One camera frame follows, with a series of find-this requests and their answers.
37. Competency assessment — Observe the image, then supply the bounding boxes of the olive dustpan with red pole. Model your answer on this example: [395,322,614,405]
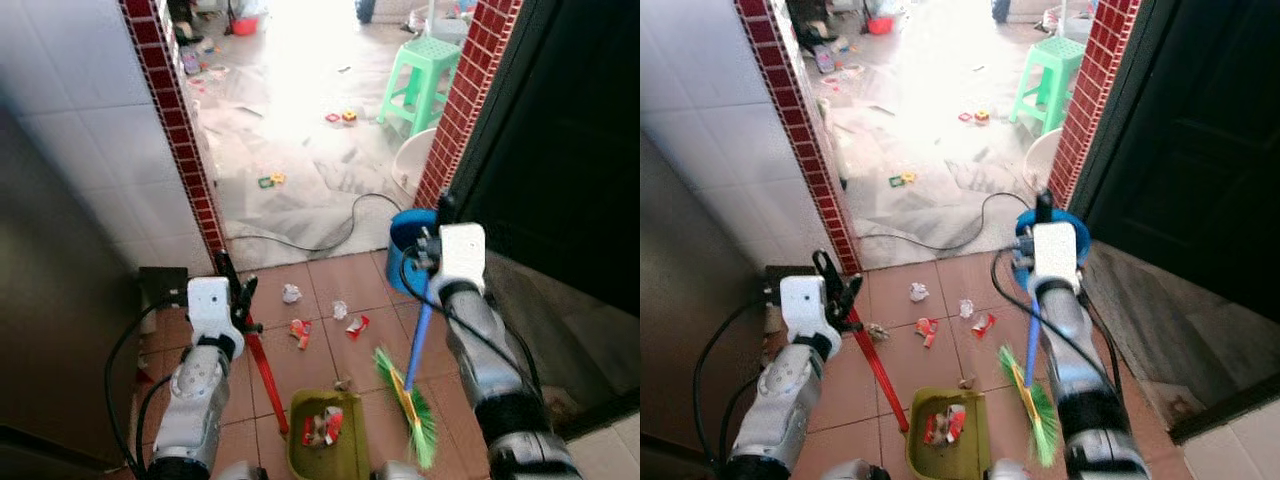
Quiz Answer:
[811,249,987,480]
[214,249,372,480]

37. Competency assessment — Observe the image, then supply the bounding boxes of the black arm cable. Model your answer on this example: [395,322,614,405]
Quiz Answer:
[990,250,1136,401]
[104,298,193,479]
[689,298,782,477]
[398,250,546,406]

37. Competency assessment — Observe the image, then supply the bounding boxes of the green plastic stool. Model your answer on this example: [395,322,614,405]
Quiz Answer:
[1009,36,1087,137]
[377,36,464,137]

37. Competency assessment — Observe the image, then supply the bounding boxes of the dark panelled door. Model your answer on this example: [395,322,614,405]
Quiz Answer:
[1084,0,1280,303]
[438,0,641,313]

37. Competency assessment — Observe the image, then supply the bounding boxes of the thin black floor cable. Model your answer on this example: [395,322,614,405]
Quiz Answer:
[859,191,1032,254]
[224,192,403,254]

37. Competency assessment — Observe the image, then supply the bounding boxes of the red wrapper trash pile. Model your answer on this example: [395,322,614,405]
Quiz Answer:
[302,404,345,447]
[923,404,967,447]

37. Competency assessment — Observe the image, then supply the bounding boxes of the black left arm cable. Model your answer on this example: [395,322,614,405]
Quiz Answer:
[689,298,782,477]
[104,298,193,479]

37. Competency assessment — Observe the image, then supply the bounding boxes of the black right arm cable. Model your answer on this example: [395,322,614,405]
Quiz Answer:
[398,250,546,406]
[990,250,1136,401]

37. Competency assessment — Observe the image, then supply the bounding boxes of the grey steel cabinet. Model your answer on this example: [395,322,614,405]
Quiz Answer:
[640,128,773,477]

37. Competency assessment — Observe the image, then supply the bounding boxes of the blue plastic bucket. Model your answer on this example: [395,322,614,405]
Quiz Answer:
[386,207,442,283]
[1012,207,1092,293]

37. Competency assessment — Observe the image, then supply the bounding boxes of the blue-poled green bristle broom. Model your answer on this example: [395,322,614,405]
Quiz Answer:
[996,187,1060,467]
[372,189,457,472]

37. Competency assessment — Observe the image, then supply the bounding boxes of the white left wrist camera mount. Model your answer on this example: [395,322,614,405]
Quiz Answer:
[779,274,832,347]
[186,276,237,347]

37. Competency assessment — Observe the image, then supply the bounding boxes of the dark grey floor mat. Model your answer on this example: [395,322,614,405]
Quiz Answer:
[764,264,814,302]
[137,265,190,312]

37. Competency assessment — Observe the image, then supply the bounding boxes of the white plastic basin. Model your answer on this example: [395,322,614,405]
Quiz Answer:
[1021,127,1064,197]
[391,127,439,197]

